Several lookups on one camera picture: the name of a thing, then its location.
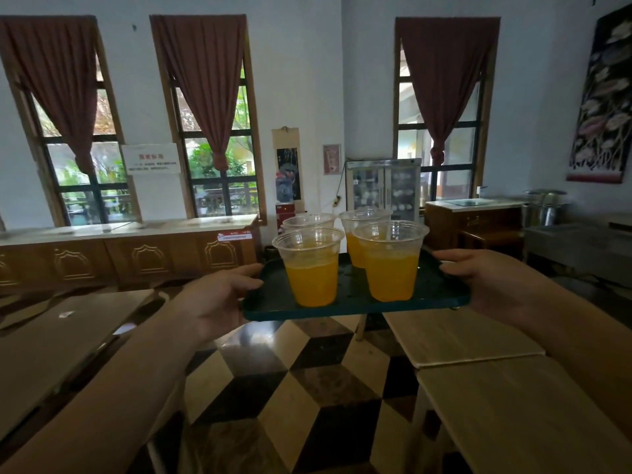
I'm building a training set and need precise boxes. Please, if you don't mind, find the dark green serving tray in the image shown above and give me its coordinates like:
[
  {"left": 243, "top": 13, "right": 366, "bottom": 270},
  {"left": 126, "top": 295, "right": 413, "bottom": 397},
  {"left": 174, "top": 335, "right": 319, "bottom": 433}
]
[{"left": 241, "top": 247, "right": 471, "bottom": 322}]

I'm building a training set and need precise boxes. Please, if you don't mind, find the light wooden dining table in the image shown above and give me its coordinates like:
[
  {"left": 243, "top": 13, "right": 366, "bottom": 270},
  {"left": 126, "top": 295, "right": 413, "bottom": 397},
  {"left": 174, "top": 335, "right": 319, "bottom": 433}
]
[
  {"left": 416, "top": 355, "right": 632, "bottom": 474},
  {"left": 382, "top": 308, "right": 546, "bottom": 370},
  {"left": 0, "top": 289, "right": 157, "bottom": 442}
]

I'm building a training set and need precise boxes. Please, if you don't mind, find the small wooden cabinet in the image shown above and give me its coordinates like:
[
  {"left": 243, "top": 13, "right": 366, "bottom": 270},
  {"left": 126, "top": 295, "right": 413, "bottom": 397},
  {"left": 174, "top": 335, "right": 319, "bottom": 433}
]
[{"left": 424, "top": 197, "right": 527, "bottom": 258}]

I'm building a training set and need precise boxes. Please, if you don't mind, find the small framed wall picture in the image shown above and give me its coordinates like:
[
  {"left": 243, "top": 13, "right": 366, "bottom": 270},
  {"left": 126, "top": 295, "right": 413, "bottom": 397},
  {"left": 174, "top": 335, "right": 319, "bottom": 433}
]
[{"left": 323, "top": 144, "right": 342, "bottom": 176}]

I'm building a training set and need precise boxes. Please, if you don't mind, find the white paper wall notice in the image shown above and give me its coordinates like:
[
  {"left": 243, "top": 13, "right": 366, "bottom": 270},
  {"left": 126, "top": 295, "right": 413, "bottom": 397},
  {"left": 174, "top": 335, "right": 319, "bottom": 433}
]
[{"left": 121, "top": 143, "right": 182, "bottom": 176}]

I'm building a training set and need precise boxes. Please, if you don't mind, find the person's left hand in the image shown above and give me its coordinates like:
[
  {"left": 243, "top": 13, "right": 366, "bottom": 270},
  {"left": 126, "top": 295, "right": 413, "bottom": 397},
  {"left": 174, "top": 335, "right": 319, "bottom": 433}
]
[{"left": 170, "top": 264, "right": 265, "bottom": 342}]

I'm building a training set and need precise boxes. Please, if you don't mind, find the long carved wooden counter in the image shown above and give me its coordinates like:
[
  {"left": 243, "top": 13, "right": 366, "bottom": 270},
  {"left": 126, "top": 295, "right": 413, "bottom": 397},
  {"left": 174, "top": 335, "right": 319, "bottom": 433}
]
[{"left": 0, "top": 214, "right": 261, "bottom": 294}]

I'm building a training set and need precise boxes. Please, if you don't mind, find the dark red curtain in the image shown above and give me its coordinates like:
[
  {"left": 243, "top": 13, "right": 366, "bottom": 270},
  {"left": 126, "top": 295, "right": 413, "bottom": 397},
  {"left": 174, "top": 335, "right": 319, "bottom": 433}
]
[
  {"left": 395, "top": 17, "right": 501, "bottom": 167},
  {"left": 149, "top": 14, "right": 248, "bottom": 173},
  {"left": 0, "top": 15, "right": 99, "bottom": 175}
]

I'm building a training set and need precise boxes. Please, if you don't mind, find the steel pot with lid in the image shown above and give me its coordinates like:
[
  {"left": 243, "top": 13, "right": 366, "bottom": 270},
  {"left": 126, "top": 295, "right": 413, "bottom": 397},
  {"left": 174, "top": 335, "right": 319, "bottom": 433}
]
[{"left": 522, "top": 189, "right": 569, "bottom": 228}]

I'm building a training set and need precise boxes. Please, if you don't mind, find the glass door display cabinet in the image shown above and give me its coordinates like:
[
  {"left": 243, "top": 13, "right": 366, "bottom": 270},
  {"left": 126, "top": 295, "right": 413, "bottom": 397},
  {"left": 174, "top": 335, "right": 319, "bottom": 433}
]
[{"left": 345, "top": 158, "right": 423, "bottom": 224}]

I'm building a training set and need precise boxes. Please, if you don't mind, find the stainless steel work table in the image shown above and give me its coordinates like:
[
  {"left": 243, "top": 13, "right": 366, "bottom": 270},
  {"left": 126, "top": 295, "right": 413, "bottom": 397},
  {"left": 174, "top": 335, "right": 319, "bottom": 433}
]
[{"left": 523, "top": 223, "right": 632, "bottom": 288}]

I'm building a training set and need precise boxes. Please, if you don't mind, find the person's right hand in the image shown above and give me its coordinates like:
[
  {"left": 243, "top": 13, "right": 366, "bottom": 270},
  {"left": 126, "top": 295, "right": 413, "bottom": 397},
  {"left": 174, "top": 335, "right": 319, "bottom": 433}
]
[{"left": 432, "top": 249, "right": 537, "bottom": 332}]

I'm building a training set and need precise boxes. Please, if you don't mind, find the person's right forearm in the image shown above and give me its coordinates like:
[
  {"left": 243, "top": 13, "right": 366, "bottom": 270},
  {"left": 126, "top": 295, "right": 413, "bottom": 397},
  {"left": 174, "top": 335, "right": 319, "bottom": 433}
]
[{"left": 513, "top": 300, "right": 632, "bottom": 441}]

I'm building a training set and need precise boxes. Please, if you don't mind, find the person's left forearm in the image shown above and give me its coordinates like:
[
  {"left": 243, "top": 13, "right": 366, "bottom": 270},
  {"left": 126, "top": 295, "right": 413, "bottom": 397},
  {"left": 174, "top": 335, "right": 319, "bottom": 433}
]
[{"left": 0, "top": 300, "right": 199, "bottom": 474}]

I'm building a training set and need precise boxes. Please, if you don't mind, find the hanging painted scroll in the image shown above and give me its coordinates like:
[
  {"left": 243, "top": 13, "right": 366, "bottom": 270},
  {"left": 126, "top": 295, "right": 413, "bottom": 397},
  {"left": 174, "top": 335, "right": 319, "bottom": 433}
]
[{"left": 272, "top": 126, "right": 303, "bottom": 215}]

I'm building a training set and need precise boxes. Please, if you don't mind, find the clear cup of orange juice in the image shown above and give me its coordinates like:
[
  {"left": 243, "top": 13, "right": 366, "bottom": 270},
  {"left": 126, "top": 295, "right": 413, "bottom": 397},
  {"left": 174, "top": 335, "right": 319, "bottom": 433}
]
[
  {"left": 281, "top": 213, "right": 338, "bottom": 233},
  {"left": 272, "top": 227, "right": 345, "bottom": 308},
  {"left": 353, "top": 220, "right": 431, "bottom": 303},
  {"left": 339, "top": 207, "right": 394, "bottom": 269}
]

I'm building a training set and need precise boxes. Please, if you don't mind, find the wood framed window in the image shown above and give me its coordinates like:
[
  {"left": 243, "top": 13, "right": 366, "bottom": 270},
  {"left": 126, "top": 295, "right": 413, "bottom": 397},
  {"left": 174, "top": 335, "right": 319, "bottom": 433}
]
[
  {"left": 150, "top": 29, "right": 268, "bottom": 226},
  {"left": 393, "top": 24, "right": 499, "bottom": 202},
  {"left": 0, "top": 29, "right": 142, "bottom": 227}
]

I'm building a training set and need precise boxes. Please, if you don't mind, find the floral wall tapestry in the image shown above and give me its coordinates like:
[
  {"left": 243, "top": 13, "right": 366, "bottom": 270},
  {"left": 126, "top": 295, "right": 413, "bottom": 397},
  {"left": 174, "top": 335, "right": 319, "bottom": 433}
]
[{"left": 566, "top": 2, "right": 632, "bottom": 184}]

